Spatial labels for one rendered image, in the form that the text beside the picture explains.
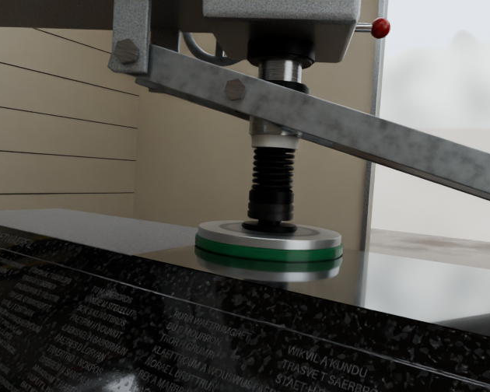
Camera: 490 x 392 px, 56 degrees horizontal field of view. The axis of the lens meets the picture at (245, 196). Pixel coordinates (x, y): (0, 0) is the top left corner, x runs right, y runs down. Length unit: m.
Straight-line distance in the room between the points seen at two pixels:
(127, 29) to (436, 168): 0.45
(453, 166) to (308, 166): 5.18
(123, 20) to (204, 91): 0.14
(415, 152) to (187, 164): 6.21
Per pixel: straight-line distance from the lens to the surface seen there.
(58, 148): 6.53
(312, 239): 0.62
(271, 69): 0.68
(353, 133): 0.64
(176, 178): 6.90
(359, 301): 0.45
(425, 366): 0.40
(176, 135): 6.94
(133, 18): 0.68
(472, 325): 0.43
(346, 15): 0.62
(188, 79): 0.67
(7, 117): 6.15
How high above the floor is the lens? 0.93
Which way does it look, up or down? 3 degrees down
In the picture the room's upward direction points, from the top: 4 degrees clockwise
